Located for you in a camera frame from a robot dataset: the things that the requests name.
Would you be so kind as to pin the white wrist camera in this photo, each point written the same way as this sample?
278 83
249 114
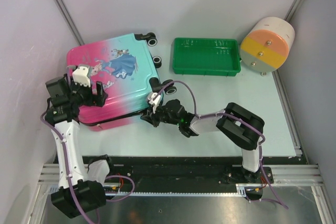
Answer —
81 75
154 99

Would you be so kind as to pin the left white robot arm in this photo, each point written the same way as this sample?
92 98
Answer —
65 150

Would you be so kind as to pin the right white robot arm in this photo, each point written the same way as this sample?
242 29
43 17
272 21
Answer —
241 126

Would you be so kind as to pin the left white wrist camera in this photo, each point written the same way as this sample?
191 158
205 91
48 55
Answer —
81 75

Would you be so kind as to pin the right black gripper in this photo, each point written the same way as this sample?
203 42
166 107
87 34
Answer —
151 118

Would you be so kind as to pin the white cylinder with orange-yellow face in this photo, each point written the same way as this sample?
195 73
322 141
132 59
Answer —
267 45

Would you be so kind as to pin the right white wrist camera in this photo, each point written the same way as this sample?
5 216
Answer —
154 99

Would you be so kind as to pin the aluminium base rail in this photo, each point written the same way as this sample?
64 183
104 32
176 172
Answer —
194 176

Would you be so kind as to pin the pink and teal kids suitcase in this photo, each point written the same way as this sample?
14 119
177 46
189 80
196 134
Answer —
128 73

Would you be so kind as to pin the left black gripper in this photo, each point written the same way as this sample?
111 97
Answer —
98 99

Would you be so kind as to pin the green plastic tray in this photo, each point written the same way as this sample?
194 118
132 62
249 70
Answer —
206 56

